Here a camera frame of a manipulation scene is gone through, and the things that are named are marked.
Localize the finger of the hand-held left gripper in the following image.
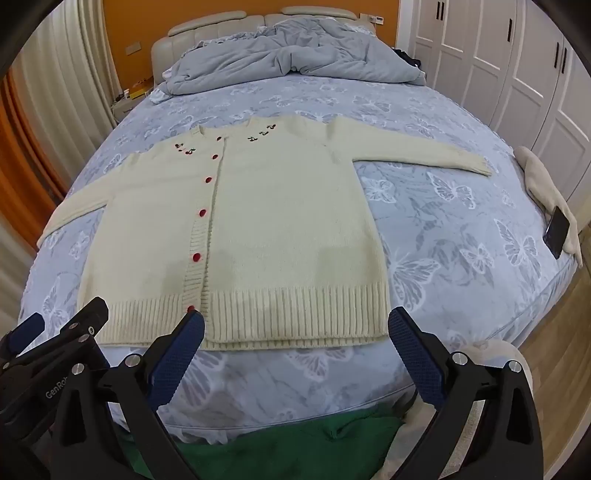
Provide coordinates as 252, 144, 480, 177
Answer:
44, 296, 110, 354
0, 313, 47, 360

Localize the cream knit cardigan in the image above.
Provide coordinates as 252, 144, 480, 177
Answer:
36, 114, 494, 352

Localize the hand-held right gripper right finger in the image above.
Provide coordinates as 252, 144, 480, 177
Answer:
388, 307, 544, 480

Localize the green cloth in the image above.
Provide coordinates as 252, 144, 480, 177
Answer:
122, 408, 407, 480

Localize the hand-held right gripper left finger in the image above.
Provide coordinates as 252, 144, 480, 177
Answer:
54, 310, 206, 480

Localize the grey duvet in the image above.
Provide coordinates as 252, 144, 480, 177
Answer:
159, 13, 428, 95

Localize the pale curtain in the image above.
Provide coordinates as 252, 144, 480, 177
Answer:
0, 0, 118, 333

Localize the white nightstand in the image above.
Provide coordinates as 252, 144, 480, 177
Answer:
111, 88, 153, 130

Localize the bed with butterfly sheet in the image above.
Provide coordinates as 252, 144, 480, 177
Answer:
18, 69, 583, 444

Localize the black smartphone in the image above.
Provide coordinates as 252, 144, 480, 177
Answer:
542, 205, 572, 260

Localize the white wardrobe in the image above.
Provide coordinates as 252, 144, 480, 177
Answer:
394, 0, 591, 232

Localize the cream cloth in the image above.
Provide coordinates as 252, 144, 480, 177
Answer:
513, 146, 585, 268

